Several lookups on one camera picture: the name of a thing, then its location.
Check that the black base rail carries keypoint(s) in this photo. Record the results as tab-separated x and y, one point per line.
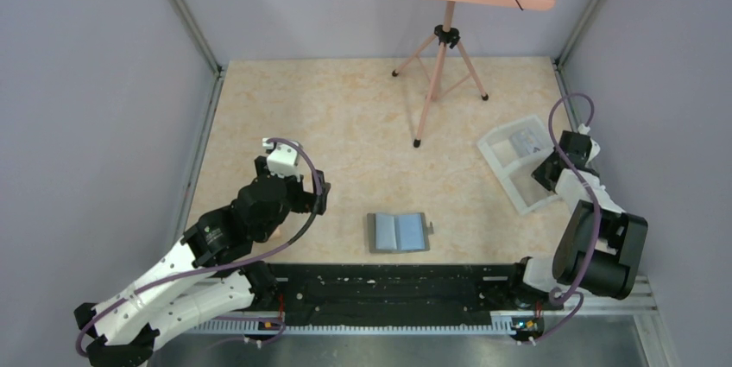
392	299

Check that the white divided plastic tray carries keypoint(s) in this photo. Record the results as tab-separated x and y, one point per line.
514	173

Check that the grey card holder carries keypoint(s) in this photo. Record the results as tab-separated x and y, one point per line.
398	233

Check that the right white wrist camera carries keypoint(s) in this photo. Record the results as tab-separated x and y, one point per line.
590	147

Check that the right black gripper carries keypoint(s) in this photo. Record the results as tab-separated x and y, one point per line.
539	173

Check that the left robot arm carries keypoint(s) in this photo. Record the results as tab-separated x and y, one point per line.
212	269

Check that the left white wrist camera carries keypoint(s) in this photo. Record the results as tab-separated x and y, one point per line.
281	159

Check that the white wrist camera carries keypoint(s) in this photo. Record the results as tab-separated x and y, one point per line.
590	147
281	159

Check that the silver card in tray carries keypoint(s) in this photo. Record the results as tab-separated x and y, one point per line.
525	142

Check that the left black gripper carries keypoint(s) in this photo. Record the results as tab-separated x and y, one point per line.
306	199

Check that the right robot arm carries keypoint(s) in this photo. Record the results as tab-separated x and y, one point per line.
601	247

